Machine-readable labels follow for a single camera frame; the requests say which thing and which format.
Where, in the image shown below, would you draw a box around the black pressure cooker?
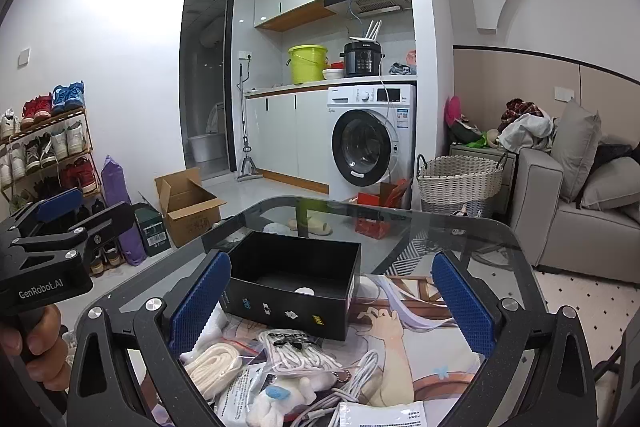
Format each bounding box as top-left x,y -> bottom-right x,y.
340,41 -> 385,78

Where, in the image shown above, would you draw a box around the beige sofa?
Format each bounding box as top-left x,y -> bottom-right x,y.
510,147 -> 640,280

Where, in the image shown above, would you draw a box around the red open box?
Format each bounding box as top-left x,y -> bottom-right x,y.
355,179 -> 414,239

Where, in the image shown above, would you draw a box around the printed cartoon mat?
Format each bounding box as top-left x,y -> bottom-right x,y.
195,272 -> 493,427

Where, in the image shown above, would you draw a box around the grey side cabinet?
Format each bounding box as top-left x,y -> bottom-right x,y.
448,143 -> 517,208

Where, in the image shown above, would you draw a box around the white printed plastic packet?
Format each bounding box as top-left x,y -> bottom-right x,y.
215,364 -> 281,419

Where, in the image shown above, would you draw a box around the person's left hand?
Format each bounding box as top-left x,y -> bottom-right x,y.
0,304 -> 72,394

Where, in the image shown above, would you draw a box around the white base cabinets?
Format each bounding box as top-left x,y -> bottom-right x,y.
245,91 -> 331,188

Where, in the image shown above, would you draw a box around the grey flat cushion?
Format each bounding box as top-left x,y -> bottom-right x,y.
580,157 -> 640,225

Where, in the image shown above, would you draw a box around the black cardboard box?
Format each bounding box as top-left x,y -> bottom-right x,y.
218,231 -> 362,342

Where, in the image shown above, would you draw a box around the purple bag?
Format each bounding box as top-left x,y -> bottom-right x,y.
101,155 -> 147,267

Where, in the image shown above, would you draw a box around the cream slipper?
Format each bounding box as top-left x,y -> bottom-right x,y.
287,217 -> 332,237

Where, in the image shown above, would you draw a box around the white router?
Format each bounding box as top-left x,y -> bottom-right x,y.
348,20 -> 383,44

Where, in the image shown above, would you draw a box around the white wicker basket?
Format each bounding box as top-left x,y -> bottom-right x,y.
416,154 -> 506,216

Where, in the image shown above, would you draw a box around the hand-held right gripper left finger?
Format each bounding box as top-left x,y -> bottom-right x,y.
67,249 -> 233,427

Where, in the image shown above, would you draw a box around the grey upright cushion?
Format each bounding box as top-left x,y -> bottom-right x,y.
550,97 -> 602,202

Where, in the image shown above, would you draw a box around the red-edged zip bag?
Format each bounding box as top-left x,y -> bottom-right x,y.
181,341 -> 266,400

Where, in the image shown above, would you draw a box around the bag of white laces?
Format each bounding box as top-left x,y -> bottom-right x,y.
260,329 -> 346,378

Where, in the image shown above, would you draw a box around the pile of clothes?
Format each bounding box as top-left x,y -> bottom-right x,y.
495,98 -> 558,154

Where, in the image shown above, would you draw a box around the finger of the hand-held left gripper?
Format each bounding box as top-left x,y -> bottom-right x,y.
0,187 -> 86,243
12,201 -> 137,259

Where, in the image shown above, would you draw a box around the dark green box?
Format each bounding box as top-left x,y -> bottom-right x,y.
132,202 -> 169,258

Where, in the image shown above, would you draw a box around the pink hat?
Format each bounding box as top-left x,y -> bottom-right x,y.
445,96 -> 464,128

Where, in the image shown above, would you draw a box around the open cardboard box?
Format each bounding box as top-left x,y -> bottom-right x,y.
154,167 -> 227,249

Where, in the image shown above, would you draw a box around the shoe rack with shoes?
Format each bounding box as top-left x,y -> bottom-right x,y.
0,81 -> 123,275

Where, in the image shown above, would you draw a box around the white washing machine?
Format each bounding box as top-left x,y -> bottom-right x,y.
327,84 -> 417,202

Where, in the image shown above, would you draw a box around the white cable bundle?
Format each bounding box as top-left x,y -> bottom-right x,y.
250,377 -> 321,427
300,349 -> 387,427

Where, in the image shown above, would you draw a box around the dark blanket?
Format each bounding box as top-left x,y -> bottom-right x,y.
595,143 -> 634,164

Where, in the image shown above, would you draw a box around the yellow-green plastic bucket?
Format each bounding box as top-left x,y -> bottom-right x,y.
287,45 -> 329,85

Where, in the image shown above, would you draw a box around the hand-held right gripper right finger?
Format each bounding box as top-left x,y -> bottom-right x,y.
431,252 -> 596,427

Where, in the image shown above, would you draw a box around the flat mop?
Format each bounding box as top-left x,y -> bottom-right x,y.
236,63 -> 263,182

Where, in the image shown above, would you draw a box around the white paper packet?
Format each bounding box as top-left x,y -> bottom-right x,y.
337,401 -> 430,427

